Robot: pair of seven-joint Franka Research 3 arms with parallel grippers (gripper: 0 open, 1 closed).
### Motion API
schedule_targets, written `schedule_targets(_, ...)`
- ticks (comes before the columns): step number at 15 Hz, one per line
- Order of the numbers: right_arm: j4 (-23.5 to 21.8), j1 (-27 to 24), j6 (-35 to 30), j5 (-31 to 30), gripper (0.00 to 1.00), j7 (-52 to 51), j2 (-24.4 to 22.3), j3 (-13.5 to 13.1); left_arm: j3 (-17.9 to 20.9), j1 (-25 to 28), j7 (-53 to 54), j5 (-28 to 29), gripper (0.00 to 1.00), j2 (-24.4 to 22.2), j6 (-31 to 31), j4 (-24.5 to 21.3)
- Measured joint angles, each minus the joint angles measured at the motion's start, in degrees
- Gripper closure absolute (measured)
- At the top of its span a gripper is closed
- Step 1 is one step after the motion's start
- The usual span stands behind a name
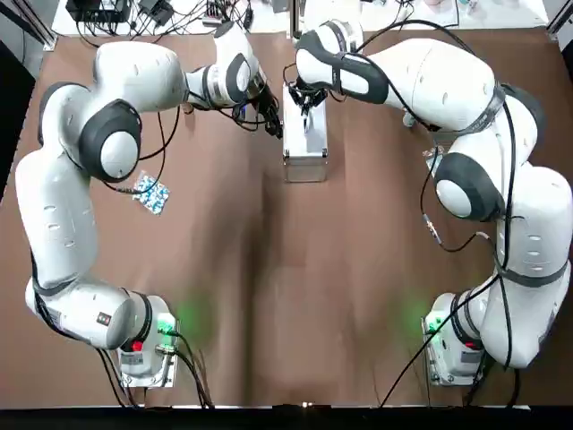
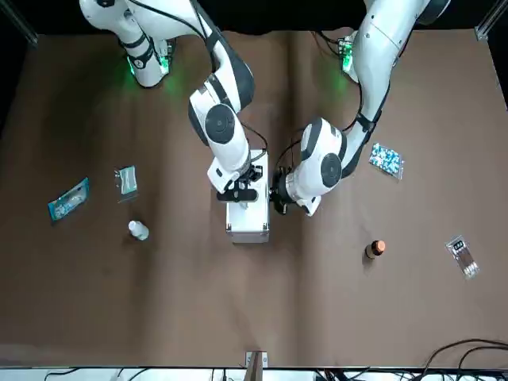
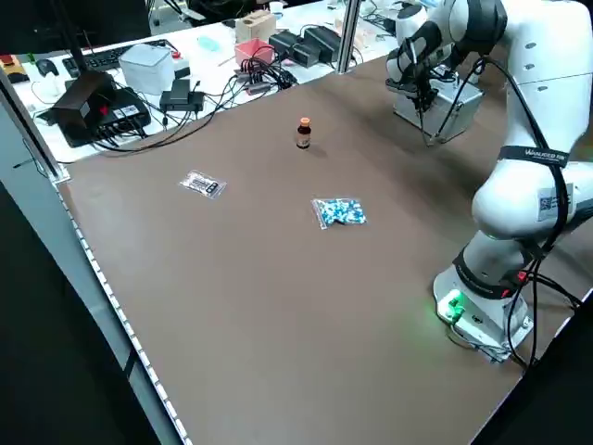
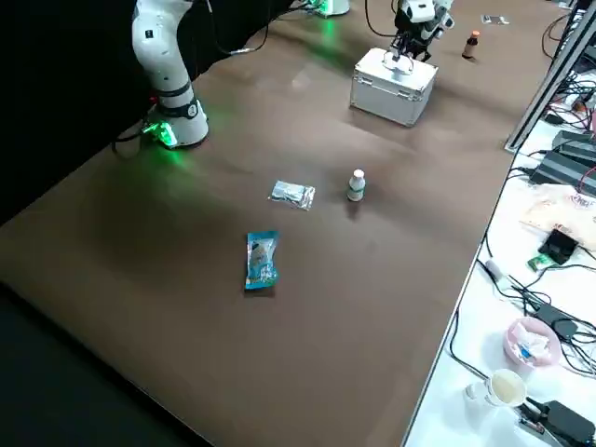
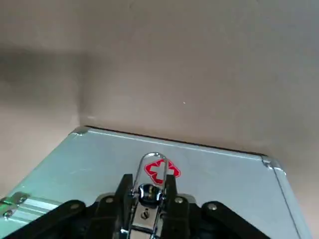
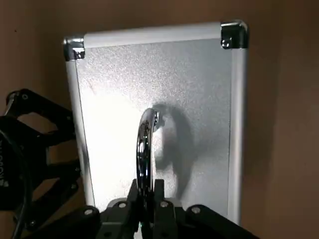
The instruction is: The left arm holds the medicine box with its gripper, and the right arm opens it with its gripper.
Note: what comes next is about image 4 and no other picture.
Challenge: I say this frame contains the black base cables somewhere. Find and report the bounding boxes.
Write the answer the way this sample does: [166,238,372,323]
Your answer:
[110,118,162,160]

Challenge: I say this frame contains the brown bottle orange cap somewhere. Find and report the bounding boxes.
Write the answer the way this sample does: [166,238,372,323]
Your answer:
[461,30,481,61]

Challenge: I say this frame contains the beige printed bag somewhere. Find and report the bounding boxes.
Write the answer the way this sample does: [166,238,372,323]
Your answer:
[519,183,596,248]

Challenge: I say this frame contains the teal foil packet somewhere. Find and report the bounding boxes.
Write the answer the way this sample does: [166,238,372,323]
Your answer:
[244,230,280,291]

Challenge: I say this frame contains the small black box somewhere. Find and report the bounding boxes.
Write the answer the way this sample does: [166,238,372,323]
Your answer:
[539,227,578,267]

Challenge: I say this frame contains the black ribbed power bricks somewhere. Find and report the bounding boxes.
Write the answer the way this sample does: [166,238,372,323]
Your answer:
[528,129,596,188]

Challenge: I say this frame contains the black desk cables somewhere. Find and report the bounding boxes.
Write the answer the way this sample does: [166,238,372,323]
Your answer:
[449,260,596,381]

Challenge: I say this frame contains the white paper cup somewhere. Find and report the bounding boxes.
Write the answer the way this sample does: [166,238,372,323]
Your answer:
[483,368,528,409]

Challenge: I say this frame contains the clear zip bag green strip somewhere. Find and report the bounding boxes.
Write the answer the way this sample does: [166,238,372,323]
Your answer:
[267,180,317,210]

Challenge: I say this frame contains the flat black adapter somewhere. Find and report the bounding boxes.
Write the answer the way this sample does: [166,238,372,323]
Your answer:
[535,305,578,339]

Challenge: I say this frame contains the silver aluminium medicine case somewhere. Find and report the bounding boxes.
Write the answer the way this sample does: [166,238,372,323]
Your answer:
[348,46,440,128]

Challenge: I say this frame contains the aluminium frame post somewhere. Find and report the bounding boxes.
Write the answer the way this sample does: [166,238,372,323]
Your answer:
[504,44,596,151]

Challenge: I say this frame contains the black desk device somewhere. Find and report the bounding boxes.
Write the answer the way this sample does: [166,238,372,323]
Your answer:
[516,398,596,447]

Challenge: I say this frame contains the white plastic bottle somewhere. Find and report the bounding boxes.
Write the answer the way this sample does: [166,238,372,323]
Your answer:
[346,169,366,203]

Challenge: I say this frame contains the pink bowl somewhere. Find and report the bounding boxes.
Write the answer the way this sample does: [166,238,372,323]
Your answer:
[505,318,562,369]

